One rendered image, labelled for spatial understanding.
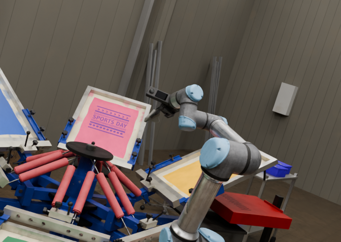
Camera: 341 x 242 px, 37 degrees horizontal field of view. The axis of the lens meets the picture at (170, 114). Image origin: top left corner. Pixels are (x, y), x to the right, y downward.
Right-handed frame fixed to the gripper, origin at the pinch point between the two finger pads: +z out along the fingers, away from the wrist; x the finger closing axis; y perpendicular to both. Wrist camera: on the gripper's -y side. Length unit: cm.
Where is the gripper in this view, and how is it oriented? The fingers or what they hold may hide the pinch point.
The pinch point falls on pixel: (148, 108)
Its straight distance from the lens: 246.2
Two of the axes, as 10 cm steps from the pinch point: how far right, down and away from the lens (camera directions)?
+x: 3.5, -8.0, 4.8
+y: 7.4, 5.5, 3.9
